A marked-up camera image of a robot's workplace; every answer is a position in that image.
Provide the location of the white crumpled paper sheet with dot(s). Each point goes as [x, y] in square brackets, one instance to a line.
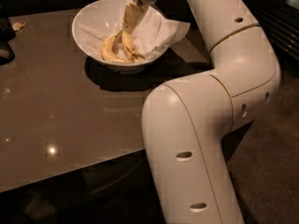
[175, 31]

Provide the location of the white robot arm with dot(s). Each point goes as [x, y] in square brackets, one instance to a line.
[184, 119]

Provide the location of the dark object at table edge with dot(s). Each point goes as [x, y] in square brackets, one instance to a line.
[6, 34]

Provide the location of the white ceramic bowl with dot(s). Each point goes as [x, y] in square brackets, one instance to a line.
[103, 18]

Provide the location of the yellow banana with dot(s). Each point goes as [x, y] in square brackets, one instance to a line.
[107, 52]
[130, 51]

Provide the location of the small brown scrap on table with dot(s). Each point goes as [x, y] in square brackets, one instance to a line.
[17, 26]

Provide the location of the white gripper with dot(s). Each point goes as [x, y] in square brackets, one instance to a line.
[133, 12]

